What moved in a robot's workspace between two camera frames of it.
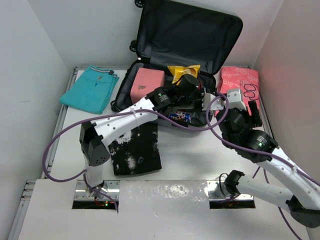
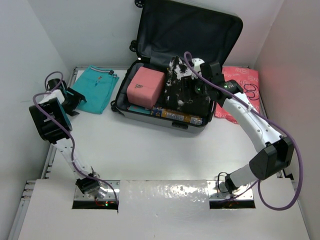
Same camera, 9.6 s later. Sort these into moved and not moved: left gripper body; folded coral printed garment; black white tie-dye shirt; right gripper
Moved: left gripper body; right gripper; black white tie-dye shirt
Not moved: folded coral printed garment
